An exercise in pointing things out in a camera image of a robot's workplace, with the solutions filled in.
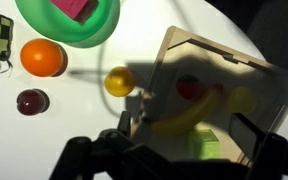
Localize green translucent plastic bowl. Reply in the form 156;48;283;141
14;0;121;49

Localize yellow toy lemon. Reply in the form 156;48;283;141
227;85;257;115

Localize orange toy fruit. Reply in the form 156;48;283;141
19;38;65;78

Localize yellow-orange round toy fruit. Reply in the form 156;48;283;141
103;65;137;98

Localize dark red toy plum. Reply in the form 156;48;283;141
16;88;50;117

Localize pink cube block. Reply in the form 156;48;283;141
49;0;100;24

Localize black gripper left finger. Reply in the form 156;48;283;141
117;110;132;138

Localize light wooden tray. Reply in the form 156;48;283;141
130;25;288;168

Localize red toy strawberry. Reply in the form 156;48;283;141
175;74;202;100

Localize light green cube block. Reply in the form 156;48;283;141
187;129;221;160

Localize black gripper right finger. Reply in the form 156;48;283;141
228;112;269;160

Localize yellow toy banana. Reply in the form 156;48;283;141
143;83;225;137

